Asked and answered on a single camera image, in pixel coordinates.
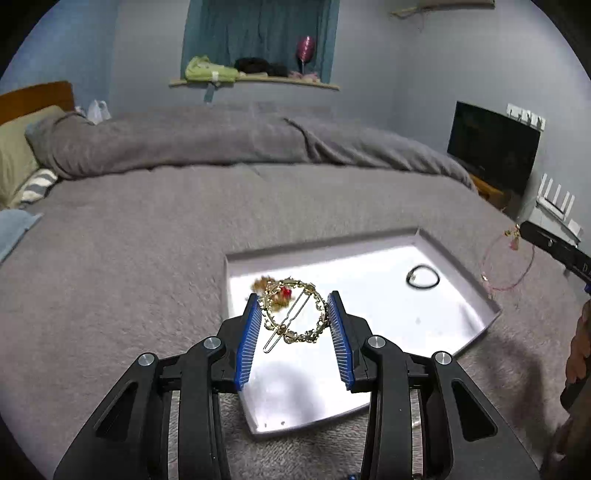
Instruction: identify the teal curtain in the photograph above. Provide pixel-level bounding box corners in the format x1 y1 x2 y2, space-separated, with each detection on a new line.
182 0 340 85

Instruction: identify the pink string bracelet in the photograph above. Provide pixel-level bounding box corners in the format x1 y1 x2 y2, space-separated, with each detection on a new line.
480 228 536 292

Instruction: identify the grey striped pillow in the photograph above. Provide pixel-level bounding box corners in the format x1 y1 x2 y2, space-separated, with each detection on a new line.
9 168 58 206

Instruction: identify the grey bed blanket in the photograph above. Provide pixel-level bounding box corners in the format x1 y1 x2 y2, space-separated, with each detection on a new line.
0 161 591 480

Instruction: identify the olive green pillow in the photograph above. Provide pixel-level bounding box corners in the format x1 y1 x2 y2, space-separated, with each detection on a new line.
0 105 65 208

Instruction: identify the grey duvet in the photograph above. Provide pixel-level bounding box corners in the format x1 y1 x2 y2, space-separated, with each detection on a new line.
25 104 478 192

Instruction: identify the white wall hook rack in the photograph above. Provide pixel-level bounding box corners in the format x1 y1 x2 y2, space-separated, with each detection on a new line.
506 104 547 131

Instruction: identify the grey cardboard tray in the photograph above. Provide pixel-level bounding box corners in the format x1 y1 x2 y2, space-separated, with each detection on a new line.
224 227 503 437

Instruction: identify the gold round hair clip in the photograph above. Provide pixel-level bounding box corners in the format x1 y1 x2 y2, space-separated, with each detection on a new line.
259 277 329 354

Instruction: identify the wooden headboard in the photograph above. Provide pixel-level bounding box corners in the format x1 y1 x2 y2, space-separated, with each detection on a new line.
0 82 75 125

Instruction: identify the wooden window sill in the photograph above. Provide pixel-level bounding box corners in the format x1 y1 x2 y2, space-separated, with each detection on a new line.
168 75 340 91

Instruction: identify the black hair tie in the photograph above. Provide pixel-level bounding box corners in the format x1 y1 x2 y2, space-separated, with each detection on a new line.
406 264 440 291

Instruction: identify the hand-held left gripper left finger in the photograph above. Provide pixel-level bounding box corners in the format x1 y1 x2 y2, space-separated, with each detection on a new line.
53 292 264 480

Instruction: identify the white router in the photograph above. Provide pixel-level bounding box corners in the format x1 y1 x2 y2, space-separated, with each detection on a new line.
526 173 583 241

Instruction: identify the red and gold brooch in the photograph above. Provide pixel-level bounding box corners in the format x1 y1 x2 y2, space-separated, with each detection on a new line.
252 275 294 311

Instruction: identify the green cloth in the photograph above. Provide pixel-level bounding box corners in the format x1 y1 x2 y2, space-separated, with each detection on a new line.
185 55 241 85

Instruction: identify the wooden television stand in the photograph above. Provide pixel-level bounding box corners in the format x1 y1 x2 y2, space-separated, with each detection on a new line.
468 174 513 211

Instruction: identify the person's right hand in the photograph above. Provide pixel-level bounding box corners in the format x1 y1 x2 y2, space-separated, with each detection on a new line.
566 299 591 385

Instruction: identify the light blue blanket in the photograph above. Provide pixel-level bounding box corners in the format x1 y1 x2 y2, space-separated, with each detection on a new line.
0 209 44 264

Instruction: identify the person's right forearm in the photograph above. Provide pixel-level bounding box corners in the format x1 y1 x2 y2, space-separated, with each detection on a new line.
540 392 591 480

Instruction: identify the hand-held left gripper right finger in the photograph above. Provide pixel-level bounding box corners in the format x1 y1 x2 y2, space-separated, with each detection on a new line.
325 291 542 480

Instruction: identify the white plastic bag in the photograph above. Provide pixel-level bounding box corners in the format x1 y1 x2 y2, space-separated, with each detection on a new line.
87 99 112 124

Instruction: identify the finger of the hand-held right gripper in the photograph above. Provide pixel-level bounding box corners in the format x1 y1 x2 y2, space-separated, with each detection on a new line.
519 220 591 283

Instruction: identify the black television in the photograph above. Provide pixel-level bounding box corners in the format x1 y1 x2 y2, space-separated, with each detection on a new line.
447 100 542 197

